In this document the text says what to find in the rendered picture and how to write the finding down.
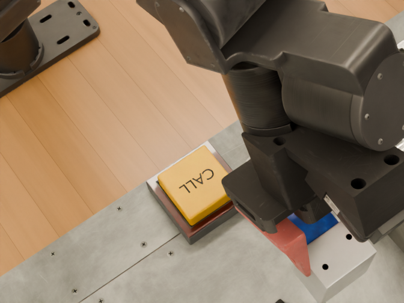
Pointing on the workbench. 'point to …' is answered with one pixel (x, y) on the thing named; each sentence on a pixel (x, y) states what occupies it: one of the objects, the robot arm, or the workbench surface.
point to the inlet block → (332, 257)
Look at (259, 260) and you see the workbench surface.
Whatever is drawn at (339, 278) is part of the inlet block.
